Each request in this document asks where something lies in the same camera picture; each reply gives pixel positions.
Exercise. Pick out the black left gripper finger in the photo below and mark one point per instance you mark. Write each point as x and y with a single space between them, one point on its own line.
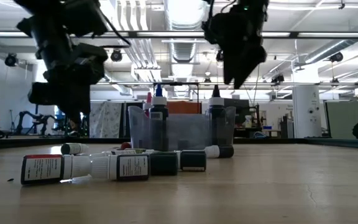
67 112
81 112

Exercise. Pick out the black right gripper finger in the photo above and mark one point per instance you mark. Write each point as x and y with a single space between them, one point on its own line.
250 62
232 62

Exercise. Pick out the green bottle white label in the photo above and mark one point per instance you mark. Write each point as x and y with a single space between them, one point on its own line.
73 148

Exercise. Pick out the black-tipped food coloring bottle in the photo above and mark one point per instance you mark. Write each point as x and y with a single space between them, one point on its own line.
217 118

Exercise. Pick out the translucent plastic bin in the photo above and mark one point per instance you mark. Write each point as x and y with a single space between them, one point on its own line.
185 130

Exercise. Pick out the white-capped dark coloring bottle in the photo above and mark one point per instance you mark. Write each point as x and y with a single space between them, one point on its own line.
219 151

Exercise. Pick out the black background robot arm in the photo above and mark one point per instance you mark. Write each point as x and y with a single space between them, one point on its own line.
33 121

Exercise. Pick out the white-labelled coloring bottle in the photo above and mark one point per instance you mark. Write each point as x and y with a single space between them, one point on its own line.
120 152

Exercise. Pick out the red-banded labelled coloring bottle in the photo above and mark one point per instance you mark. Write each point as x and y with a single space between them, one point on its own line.
42 169

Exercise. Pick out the pink-tipped food coloring bottle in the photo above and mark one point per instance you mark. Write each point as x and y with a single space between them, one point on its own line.
148 104

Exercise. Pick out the dark labelled food coloring bottle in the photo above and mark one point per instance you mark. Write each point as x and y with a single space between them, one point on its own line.
129 167

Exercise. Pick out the blue-tipped food coloring bottle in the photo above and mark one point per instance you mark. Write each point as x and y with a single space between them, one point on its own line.
158 124

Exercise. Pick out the dark green food coloring bottle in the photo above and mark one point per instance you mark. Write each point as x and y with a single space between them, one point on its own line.
164 163

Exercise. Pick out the patterned white curtain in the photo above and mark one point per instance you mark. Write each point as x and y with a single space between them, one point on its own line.
104 119

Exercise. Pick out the orange panel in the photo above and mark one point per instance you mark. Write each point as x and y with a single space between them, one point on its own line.
183 107

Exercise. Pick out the white round column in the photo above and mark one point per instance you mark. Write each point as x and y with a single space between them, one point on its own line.
306 112

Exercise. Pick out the green partition panel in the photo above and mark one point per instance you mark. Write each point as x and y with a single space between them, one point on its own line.
340 119

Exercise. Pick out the black ceiling-hung camera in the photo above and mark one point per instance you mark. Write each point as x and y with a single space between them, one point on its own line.
11 59
336 57
277 79
116 56
219 56

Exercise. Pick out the black table edge rail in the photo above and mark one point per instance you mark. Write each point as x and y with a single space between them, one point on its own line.
42 142

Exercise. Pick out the silver ventilation duct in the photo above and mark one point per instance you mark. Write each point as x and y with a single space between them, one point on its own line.
183 18

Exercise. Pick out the overhead frame beam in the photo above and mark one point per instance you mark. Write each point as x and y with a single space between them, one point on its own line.
166 34

